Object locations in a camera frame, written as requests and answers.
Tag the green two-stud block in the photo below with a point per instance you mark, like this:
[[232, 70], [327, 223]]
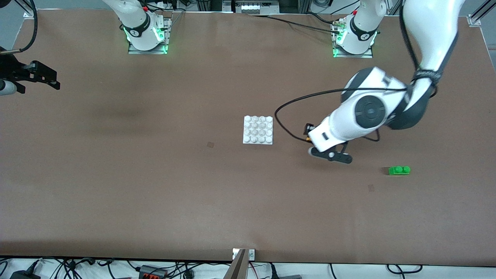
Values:
[[399, 170]]

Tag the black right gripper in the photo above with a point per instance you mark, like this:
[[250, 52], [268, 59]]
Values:
[[14, 71]]

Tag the silver table corner bracket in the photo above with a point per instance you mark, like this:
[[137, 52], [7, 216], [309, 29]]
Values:
[[474, 20], [28, 14]]

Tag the silver table edge bracket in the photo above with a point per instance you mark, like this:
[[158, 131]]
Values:
[[251, 254]]

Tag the black power adapter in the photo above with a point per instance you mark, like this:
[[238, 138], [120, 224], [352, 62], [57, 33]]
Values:
[[23, 276]]

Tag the white studded base plate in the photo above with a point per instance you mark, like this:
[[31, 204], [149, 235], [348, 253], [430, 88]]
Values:
[[257, 130]]

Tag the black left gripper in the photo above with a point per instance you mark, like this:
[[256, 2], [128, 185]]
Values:
[[309, 130]]

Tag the white power strip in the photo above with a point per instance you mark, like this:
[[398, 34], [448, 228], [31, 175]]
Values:
[[252, 7]]

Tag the brown wooden post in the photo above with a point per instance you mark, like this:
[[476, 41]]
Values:
[[238, 269]]

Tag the black adapter with orange clips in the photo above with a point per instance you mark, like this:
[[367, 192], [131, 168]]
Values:
[[153, 272]]

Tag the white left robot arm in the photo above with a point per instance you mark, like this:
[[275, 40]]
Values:
[[368, 112]]

